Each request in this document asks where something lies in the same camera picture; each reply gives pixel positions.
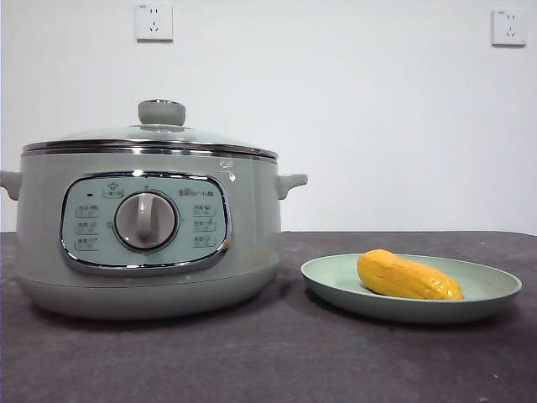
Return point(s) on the glass lid with green knob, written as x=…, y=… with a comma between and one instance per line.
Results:
x=161, y=113

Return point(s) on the yellow corn cob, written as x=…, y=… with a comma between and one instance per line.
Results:
x=403, y=275

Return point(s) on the pale green electric steamer pot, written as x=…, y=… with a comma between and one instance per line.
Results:
x=251, y=210

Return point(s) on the pale green round plate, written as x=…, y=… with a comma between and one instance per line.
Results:
x=331, y=273

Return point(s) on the white wall socket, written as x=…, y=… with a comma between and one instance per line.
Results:
x=153, y=23
x=509, y=28

